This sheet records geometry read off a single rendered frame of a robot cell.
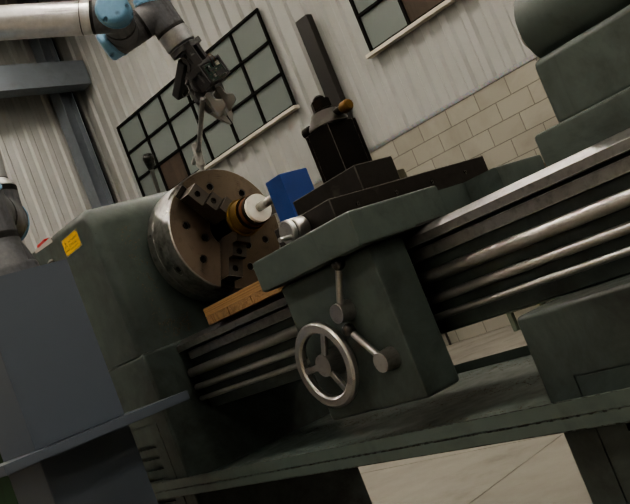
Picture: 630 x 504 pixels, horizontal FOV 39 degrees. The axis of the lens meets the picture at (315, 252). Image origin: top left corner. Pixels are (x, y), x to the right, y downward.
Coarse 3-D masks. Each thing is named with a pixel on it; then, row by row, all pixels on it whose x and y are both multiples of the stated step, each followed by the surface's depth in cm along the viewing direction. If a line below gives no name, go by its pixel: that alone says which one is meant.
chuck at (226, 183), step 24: (168, 192) 222; (216, 192) 221; (240, 192) 226; (168, 216) 211; (192, 216) 215; (168, 240) 211; (192, 240) 213; (216, 240) 217; (264, 240) 225; (168, 264) 215; (192, 264) 211; (216, 264) 215; (192, 288) 217; (240, 288) 217
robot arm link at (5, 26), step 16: (80, 0) 194; (96, 0) 194; (112, 0) 191; (0, 16) 191; (16, 16) 191; (32, 16) 191; (48, 16) 192; (64, 16) 192; (80, 16) 192; (96, 16) 192; (112, 16) 191; (128, 16) 193; (0, 32) 192; (16, 32) 192; (32, 32) 193; (48, 32) 193; (64, 32) 194; (80, 32) 195; (96, 32) 195; (112, 32) 196; (128, 32) 199
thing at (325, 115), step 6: (330, 108) 168; (318, 114) 168; (324, 114) 167; (330, 114) 167; (336, 114) 167; (342, 114) 168; (312, 120) 169; (318, 120) 167; (324, 120) 167; (330, 120) 167; (336, 120) 167; (312, 126) 168; (318, 126) 167; (312, 132) 170
